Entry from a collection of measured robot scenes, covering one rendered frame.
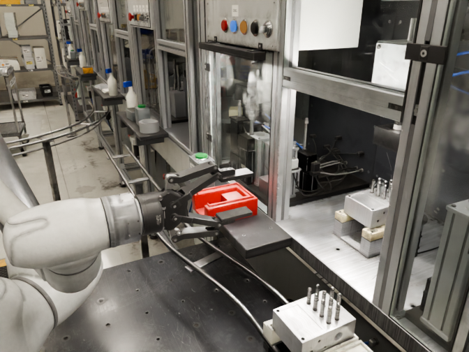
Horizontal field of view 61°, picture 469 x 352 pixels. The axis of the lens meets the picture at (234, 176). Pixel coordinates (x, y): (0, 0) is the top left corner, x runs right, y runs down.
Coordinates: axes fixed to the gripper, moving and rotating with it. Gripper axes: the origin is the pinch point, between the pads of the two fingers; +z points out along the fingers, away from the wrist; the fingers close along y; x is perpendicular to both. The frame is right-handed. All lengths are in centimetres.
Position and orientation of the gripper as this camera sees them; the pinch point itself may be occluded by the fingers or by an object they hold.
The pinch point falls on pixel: (238, 194)
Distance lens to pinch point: 80.3
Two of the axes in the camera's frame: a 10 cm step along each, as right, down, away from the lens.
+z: 8.9, -1.7, 4.1
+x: -4.5, -3.5, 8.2
